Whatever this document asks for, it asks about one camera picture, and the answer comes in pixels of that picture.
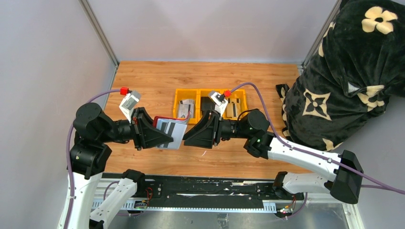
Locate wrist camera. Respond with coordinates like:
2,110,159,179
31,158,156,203
119,88,141,122
208,91,228,115

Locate purple cable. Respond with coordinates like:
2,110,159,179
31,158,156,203
63,87,130,229
224,82,405,219

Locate tan cards stack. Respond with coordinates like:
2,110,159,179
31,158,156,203
225,98,241,119

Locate red leather card holder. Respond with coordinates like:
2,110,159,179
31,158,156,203
153,111,191,150

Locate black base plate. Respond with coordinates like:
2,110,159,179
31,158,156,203
133,175,304,209

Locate aluminium frame rail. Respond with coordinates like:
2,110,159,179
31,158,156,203
57,177,365,229

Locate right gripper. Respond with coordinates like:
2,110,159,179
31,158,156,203
181,109,251,149

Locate black cards stack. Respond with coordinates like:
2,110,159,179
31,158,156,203
200,96,215,113

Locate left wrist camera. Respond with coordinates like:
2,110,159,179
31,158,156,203
119,88,141,122

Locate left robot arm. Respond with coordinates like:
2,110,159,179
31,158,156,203
60,103,174,229

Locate black floral blanket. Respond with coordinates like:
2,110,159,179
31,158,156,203
276,0,405,151

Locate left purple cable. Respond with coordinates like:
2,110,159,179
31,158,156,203
63,87,130,229

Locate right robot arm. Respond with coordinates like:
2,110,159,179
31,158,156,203
183,109,363,204

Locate white striped card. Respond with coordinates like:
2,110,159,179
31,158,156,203
157,121,187,150

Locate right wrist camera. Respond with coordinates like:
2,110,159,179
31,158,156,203
208,91,228,115

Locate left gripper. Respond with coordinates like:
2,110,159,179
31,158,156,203
100,106,175,149

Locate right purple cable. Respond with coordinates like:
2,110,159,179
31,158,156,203
224,82,405,219

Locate white cards stack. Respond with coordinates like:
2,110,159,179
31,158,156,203
177,99,195,118

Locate left yellow bin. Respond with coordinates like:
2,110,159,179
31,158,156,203
173,89,201,125

